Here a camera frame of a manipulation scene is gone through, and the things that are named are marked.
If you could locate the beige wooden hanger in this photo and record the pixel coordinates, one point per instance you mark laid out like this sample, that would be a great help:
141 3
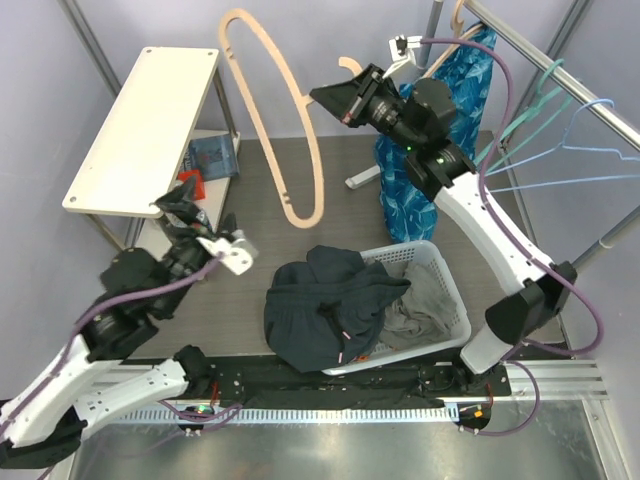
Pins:
457 28

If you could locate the white laundry basket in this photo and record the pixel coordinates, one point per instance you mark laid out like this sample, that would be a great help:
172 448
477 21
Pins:
427 254

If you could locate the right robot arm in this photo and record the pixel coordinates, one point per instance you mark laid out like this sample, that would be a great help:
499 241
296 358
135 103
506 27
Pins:
536 288

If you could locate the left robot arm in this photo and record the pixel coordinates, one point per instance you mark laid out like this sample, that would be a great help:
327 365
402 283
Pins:
51 418

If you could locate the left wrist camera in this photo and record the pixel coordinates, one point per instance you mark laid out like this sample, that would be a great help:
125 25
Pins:
234 251

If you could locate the metal clothes rack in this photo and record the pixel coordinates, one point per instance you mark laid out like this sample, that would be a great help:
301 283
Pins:
571 86

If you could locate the white side shelf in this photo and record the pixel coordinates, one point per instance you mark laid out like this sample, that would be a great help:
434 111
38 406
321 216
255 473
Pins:
137 153

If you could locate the dark navy shorts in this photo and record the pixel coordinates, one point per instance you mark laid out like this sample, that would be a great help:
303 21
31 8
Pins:
328 310

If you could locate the blue book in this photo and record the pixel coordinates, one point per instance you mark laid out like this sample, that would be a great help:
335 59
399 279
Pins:
214 156

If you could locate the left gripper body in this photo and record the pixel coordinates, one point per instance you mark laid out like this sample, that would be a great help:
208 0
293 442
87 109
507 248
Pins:
186 253

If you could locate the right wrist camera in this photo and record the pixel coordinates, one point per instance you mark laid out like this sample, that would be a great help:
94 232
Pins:
403 58

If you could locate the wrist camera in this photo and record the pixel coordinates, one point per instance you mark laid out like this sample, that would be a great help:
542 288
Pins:
234 251
403 58

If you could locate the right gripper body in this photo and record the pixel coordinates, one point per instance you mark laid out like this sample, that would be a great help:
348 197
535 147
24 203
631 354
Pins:
374 94

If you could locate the teal plastic hanger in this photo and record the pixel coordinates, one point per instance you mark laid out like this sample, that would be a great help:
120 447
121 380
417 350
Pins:
537 105

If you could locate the grey cloth in basket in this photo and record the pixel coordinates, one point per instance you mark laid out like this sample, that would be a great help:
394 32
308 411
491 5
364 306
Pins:
420 316

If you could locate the red box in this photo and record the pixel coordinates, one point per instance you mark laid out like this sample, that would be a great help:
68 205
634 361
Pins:
193 184

